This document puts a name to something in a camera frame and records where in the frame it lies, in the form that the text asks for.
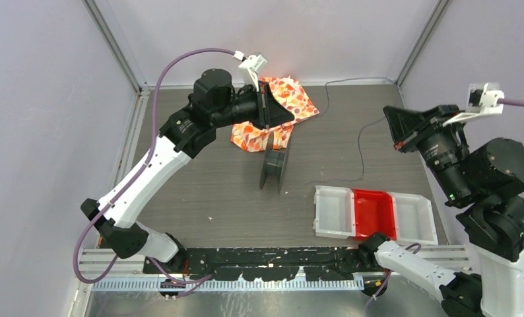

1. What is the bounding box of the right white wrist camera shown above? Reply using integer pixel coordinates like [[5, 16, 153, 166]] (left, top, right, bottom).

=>
[[443, 83, 504, 126]]

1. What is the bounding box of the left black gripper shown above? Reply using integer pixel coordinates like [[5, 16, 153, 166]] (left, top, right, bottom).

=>
[[213, 81, 296, 131]]

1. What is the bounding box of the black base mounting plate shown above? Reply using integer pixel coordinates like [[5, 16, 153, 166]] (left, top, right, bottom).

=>
[[161, 246, 386, 281]]

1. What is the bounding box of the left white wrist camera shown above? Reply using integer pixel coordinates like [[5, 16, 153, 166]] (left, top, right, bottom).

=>
[[234, 50, 267, 92]]

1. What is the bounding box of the slotted cable duct rail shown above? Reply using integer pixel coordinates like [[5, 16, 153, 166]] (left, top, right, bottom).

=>
[[92, 276, 364, 292]]

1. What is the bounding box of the thin purple wire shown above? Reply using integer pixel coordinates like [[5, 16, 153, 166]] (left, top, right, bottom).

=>
[[306, 79, 396, 186]]

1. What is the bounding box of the orange floral cloth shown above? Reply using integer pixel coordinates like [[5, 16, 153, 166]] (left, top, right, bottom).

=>
[[230, 77, 320, 152]]

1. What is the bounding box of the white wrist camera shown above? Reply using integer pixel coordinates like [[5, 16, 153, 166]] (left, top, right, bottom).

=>
[[443, 83, 504, 126], [234, 50, 267, 92]]

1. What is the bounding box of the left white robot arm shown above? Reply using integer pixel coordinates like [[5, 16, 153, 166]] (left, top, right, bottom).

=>
[[81, 69, 294, 273]]

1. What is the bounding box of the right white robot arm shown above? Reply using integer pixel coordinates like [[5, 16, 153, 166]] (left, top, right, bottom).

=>
[[359, 104, 524, 316]]

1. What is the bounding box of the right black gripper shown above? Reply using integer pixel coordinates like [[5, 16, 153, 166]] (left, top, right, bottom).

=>
[[380, 100, 469, 199]]

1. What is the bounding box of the red plastic bin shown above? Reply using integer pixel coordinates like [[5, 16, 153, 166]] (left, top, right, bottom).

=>
[[352, 189, 397, 241]]

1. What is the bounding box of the black cable spool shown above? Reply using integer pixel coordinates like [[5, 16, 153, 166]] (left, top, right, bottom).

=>
[[259, 132, 290, 190]]

